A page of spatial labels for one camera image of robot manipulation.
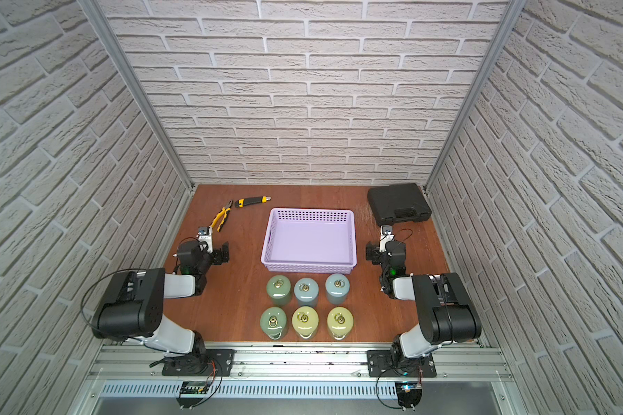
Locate aluminium corner frame post right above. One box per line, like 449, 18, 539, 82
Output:
424, 0, 527, 193

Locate controller board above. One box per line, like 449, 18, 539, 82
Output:
177, 381, 215, 409
395, 383, 422, 411

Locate blue tea canister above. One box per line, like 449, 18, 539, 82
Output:
325, 273, 351, 305
294, 278, 319, 308

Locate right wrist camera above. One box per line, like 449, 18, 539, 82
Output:
380, 225, 394, 242

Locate yellow-green tea canister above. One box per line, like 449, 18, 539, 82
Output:
292, 306, 319, 340
326, 307, 355, 341

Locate aluminium corner frame post left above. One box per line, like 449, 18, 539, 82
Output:
79, 0, 194, 194

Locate lavender perforated plastic basket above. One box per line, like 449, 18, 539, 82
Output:
261, 207, 358, 274

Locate black plastic tool case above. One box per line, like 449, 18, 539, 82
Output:
367, 183, 432, 226

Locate aluminium corner frame post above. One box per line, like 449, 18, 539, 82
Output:
424, 0, 527, 193
79, 0, 194, 194

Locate yellow black pliers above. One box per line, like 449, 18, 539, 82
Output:
210, 200, 234, 232

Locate right controller board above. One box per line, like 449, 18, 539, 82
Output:
395, 383, 422, 411

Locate green tea canister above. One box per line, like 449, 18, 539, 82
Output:
266, 274, 292, 307
260, 307, 288, 341

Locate yellow black utility knife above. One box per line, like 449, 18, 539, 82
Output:
235, 196, 271, 209

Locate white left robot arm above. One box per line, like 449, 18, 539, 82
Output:
83, 238, 235, 378

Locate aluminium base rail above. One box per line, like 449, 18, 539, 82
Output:
81, 342, 512, 404

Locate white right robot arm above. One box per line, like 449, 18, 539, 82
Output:
365, 240, 482, 378

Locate left controller board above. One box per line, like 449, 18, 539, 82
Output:
177, 381, 215, 409

